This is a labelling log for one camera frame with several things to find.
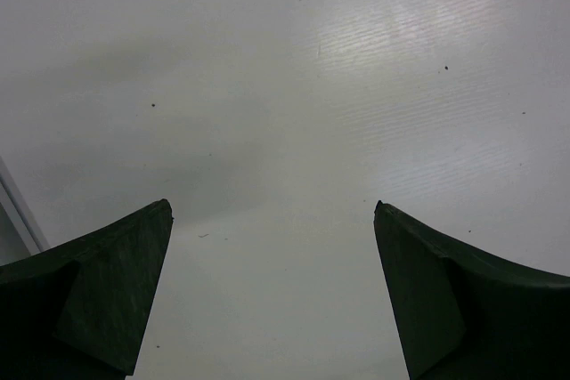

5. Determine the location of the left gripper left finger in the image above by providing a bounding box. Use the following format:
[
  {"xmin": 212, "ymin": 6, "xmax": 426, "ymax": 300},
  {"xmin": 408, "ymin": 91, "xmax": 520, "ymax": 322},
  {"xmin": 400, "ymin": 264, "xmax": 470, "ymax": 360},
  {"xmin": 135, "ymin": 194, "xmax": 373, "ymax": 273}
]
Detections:
[{"xmin": 1, "ymin": 199, "xmax": 173, "ymax": 379}]

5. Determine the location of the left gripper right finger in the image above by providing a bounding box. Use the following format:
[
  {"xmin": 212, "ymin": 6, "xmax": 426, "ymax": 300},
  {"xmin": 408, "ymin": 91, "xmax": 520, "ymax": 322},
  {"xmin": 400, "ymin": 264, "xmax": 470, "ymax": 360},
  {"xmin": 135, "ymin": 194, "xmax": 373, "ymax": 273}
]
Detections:
[{"xmin": 374, "ymin": 202, "xmax": 569, "ymax": 379}]

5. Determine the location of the aluminium table edge rail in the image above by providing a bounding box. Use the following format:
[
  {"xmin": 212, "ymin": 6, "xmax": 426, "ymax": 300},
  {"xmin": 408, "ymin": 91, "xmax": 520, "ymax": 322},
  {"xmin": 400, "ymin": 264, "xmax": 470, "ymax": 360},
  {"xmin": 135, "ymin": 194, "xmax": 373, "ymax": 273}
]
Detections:
[{"xmin": 1, "ymin": 159, "xmax": 50, "ymax": 265}]

